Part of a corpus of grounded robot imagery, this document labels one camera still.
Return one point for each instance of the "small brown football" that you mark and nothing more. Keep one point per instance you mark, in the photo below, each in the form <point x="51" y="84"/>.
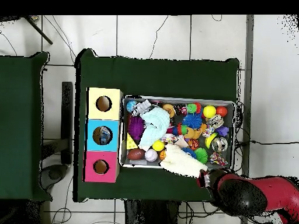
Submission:
<point x="136" y="154"/>

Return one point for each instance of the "dark green table cloth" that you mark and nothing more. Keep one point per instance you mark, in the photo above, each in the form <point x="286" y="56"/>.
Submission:
<point x="163" y="77"/>

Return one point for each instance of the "crushed clear plastic bottle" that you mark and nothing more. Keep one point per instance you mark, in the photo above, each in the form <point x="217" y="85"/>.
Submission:
<point x="105" y="134"/>

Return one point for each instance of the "blue fuzzy googly-eye ball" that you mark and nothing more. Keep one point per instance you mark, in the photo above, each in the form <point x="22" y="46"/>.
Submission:
<point x="188" y="151"/>

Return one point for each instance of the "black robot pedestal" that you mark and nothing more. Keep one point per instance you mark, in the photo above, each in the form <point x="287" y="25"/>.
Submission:
<point x="151" y="214"/>

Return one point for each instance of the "smooth yellow ball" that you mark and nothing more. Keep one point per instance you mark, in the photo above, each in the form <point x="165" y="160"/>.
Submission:
<point x="209" y="111"/>

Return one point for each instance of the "blue globe ball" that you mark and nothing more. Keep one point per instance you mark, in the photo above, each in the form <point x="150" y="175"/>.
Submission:
<point x="130" y="106"/>

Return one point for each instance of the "cream waffle cloth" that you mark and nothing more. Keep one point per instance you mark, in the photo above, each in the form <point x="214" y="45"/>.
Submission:
<point x="182" y="163"/>

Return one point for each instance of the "silver toy robot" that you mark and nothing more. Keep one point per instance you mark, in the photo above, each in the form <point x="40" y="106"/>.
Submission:
<point x="140" y="108"/>

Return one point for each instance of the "black tripod leg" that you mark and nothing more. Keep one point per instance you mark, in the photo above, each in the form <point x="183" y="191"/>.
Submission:
<point x="39" y="31"/>

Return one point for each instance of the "purple spiky ball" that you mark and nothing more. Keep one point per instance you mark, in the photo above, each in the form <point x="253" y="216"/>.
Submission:
<point x="136" y="127"/>

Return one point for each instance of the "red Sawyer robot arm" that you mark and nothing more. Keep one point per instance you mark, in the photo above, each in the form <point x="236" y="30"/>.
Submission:
<point x="247" y="196"/>

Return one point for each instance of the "green spiky rubber ball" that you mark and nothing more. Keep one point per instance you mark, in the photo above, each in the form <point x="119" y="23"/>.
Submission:
<point x="202" y="155"/>

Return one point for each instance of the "small white baseball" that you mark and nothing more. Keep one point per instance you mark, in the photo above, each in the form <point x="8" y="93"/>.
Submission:
<point x="151" y="155"/>

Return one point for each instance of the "wooden box three holes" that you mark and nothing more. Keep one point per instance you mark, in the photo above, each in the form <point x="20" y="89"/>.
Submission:
<point x="114" y="112"/>

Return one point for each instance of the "dark green side table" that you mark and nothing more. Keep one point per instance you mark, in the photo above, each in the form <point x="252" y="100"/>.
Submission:
<point x="21" y="116"/>

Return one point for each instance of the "mint green waffle cloth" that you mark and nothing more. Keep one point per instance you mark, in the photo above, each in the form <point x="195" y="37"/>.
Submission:
<point x="155" y="126"/>

